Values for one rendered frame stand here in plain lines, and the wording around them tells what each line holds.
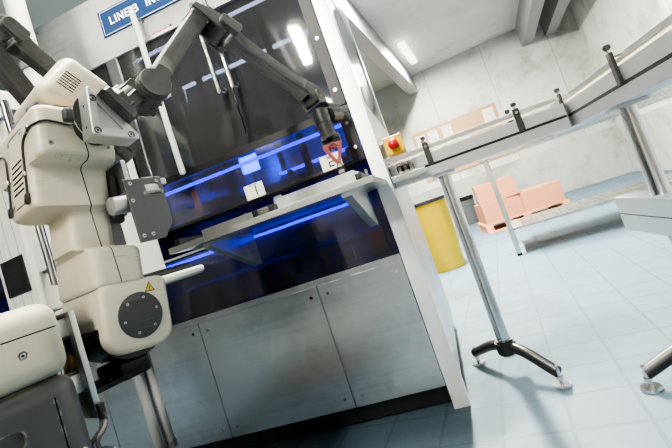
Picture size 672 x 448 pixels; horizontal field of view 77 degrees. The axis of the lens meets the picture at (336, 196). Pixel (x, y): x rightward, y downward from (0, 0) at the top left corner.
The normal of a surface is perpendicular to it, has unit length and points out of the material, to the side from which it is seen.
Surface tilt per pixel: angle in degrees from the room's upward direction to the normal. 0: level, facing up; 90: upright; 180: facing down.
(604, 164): 90
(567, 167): 90
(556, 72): 90
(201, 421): 90
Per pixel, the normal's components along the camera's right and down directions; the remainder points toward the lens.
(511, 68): -0.35, 0.05
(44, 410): 0.76, -0.30
